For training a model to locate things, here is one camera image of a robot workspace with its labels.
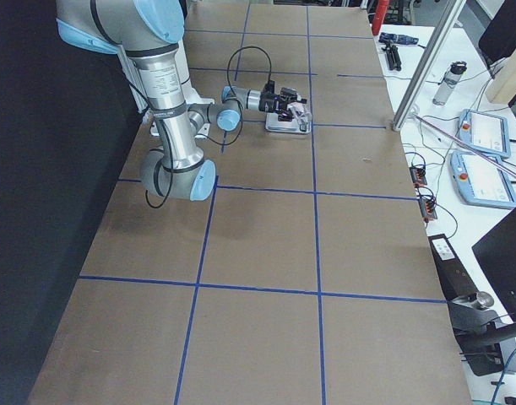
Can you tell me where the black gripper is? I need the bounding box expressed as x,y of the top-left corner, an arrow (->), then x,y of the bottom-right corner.
258,86 -> 300,122

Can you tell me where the glass sauce dispenser bottle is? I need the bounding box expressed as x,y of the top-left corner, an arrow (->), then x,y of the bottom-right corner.
287,101 -> 312,134

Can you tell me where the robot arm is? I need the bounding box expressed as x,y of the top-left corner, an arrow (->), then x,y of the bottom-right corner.
57,1 -> 312,201

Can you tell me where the digital kitchen scale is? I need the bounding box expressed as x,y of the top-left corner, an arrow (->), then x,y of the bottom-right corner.
265,114 -> 312,135

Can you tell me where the black folded tripod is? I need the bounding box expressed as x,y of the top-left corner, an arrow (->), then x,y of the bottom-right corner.
382,41 -> 402,72

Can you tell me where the red cylinder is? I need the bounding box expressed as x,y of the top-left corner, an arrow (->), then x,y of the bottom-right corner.
372,0 -> 389,36

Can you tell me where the blue folded umbrella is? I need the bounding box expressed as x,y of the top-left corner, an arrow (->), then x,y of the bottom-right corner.
378,32 -> 419,46

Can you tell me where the orange connector block far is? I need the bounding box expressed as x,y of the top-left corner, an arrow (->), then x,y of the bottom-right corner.
409,166 -> 427,188

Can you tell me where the orange connector block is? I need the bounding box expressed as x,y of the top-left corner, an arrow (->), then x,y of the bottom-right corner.
418,195 -> 437,223
409,166 -> 427,188

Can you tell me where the clear water bottle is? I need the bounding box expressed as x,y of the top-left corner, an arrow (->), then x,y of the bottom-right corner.
432,61 -> 467,105

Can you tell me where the orange connector block near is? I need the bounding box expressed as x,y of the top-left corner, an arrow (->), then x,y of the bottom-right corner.
418,195 -> 437,223

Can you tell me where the far blue teach pendant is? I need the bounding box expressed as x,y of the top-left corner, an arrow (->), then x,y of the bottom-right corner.
458,109 -> 511,158

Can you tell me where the blue teach pendant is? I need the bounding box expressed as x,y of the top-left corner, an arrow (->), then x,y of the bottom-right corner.
458,109 -> 511,158
449,151 -> 516,209

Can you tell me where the near blue teach pendant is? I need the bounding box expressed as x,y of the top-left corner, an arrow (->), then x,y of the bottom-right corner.
449,151 -> 516,209

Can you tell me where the metal reacher stick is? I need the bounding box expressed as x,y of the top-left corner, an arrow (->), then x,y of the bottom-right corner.
414,115 -> 516,180

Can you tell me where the black box with label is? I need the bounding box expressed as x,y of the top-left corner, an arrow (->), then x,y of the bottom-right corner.
428,234 -> 478,301

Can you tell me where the black monitor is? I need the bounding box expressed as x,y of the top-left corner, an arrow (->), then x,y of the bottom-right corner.
472,208 -> 516,321

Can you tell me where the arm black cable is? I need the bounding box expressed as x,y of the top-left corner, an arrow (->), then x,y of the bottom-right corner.
145,46 -> 277,209

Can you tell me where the aluminium frame post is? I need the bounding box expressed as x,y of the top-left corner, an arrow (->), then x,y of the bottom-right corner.
391,0 -> 466,132

